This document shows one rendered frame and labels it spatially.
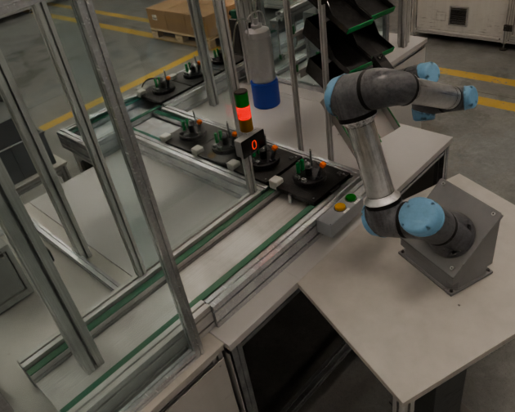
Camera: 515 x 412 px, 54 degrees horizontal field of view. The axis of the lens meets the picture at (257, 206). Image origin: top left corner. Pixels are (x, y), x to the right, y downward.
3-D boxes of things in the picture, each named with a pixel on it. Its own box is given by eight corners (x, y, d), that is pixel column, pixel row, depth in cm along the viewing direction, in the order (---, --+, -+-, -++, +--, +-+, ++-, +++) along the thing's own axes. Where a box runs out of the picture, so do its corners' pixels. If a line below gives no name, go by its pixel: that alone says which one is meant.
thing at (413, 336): (620, 272, 166) (623, 266, 165) (402, 409, 140) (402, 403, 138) (459, 178, 219) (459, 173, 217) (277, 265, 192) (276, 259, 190)
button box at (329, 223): (364, 209, 200) (363, 196, 196) (331, 238, 189) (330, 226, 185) (349, 203, 204) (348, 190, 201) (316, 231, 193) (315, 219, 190)
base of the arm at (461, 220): (484, 224, 158) (470, 214, 151) (459, 266, 159) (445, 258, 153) (445, 206, 169) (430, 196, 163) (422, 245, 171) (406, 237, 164)
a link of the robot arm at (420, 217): (452, 246, 152) (430, 234, 144) (412, 244, 162) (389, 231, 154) (459, 208, 155) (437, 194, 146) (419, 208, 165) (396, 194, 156)
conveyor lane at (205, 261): (351, 194, 216) (350, 174, 210) (206, 319, 171) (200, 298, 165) (298, 174, 233) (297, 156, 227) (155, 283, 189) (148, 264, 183)
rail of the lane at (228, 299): (369, 193, 215) (369, 171, 208) (218, 328, 168) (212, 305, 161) (359, 189, 218) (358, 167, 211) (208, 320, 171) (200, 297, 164)
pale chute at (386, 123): (395, 130, 228) (400, 126, 224) (374, 141, 222) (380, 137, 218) (361, 78, 230) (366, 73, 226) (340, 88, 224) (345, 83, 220)
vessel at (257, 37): (281, 76, 287) (273, 8, 265) (264, 86, 280) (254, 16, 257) (263, 72, 296) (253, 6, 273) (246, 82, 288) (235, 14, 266)
